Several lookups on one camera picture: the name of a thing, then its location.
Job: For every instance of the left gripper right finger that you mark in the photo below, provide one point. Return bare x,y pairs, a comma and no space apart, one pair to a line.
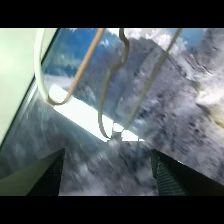
180,180

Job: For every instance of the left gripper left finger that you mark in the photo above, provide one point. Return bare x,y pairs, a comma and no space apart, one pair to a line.
40,178

